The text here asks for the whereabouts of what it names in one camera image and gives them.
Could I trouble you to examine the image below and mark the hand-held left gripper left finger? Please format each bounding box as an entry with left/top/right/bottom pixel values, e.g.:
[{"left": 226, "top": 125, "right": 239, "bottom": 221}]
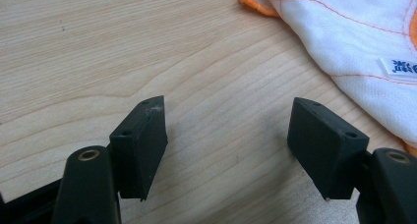
[{"left": 109, "top": 95, "right": 169, "bottom": 202}]

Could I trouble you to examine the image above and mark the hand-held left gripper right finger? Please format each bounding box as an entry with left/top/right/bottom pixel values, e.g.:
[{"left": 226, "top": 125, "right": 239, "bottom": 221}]
[{"left": 287, "top": 97, "right": 370, "bottom": 201}]

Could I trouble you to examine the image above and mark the white cloth with orange trim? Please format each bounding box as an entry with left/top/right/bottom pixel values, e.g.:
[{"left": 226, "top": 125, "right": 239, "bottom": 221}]
[{"left": 235, "top": 0, "right": 417, "bottom": 158}]

